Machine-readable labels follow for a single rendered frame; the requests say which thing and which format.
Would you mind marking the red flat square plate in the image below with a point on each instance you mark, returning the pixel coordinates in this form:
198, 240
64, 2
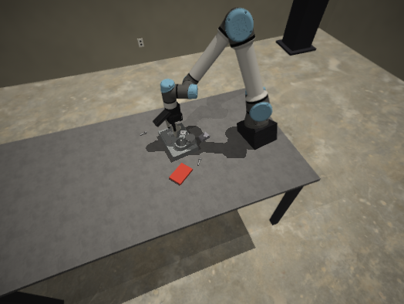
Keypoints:
180, 174

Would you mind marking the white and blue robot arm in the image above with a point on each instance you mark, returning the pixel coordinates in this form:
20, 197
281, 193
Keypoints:
240, 33

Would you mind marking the grey toothed gear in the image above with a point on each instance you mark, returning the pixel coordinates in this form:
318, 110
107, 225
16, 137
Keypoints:
170, 132

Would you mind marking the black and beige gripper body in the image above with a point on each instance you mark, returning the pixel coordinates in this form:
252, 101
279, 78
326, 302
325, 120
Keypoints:
175, 115

